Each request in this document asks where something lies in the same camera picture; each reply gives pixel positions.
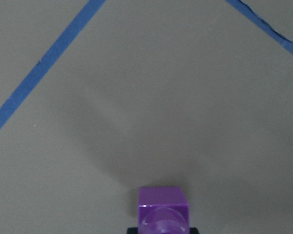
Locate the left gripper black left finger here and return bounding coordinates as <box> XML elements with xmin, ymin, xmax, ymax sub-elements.
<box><xmin>126</xmin><ymin>227</ymin><xmax>138</xmax><ymax>234</ymax></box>

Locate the purple block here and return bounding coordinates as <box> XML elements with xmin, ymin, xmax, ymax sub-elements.
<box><xmin>137</xmin><ymin>186</ymin><xmax>190</xmax><ymax>234</ymax></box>

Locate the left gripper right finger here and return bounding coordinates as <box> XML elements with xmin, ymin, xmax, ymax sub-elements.
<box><xmin>190</xmin><ymin>227</ymin><xmax>199</xmax><ymax>234</ymax></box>

